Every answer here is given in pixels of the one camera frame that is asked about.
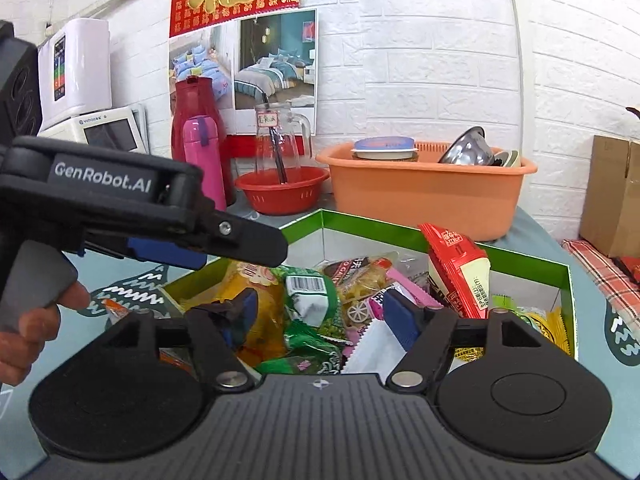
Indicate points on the clear yellow popcorn packet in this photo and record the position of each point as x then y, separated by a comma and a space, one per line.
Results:
360, 280

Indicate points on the red thermos jug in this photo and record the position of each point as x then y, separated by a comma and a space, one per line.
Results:
192, 102

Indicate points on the dark green snack packet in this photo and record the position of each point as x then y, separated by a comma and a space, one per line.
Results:
310, 340

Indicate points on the white snack packet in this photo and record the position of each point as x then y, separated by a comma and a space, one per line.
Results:
375, 350

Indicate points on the pink snack packet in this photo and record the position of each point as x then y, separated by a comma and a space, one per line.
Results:
415, 287

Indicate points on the glass pitcher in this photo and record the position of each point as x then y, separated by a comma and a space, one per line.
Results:
267, 150

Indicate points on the dark stirrer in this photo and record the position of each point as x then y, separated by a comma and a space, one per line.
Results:
279, 160

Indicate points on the purple leaf plant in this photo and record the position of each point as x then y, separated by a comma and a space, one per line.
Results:
635, 111

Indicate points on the red flat box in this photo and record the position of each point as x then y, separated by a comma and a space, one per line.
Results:
240, 147

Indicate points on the blue lid container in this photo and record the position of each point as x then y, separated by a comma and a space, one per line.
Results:
385, 145

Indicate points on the light green snack packet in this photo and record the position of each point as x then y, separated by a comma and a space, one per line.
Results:
515, 307

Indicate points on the white machine with screen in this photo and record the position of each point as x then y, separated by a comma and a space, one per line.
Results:
107, 135

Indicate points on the red plastic basin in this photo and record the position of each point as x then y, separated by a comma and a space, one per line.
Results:
300, 195

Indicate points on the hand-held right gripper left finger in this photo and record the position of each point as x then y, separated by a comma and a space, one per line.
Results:
242, 317

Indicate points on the plaid blanket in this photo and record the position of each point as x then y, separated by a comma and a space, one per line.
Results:
600, 280

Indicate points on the red noodle packet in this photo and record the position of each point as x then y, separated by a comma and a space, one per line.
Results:
450, 260

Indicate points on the steel bowl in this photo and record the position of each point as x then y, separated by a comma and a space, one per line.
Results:
467, 147

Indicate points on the red printed envelope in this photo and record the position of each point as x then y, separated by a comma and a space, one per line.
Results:
631, 267

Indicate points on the teal printed tablecloth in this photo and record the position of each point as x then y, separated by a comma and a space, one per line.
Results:
582, 320

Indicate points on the green cardboard box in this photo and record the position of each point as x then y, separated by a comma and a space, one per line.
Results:
350, 240

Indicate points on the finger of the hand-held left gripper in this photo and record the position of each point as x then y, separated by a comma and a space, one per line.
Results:
250, 245
165, 252

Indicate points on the bedding wall poster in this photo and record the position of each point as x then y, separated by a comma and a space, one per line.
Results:
270, 60

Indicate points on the pink bottle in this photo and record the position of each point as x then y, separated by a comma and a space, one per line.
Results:
210, 170

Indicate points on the green packet white barcode label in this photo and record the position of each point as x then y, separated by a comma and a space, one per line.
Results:
310, 300

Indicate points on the green rim bowl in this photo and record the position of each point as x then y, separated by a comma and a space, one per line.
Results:
507, 160

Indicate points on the person's left hand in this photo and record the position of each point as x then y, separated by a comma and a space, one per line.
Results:
30, 330

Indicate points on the yellow packet red label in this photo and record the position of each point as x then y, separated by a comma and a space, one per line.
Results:
265, 310

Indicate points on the large cardboard box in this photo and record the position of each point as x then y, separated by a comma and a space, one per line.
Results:
612, 200

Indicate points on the white wall water purifier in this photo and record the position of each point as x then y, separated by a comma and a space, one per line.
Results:
80, 75

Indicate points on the orange plastic basin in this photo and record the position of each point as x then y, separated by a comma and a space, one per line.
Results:
425, 200

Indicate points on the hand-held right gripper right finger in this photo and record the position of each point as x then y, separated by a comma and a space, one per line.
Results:
400, 317

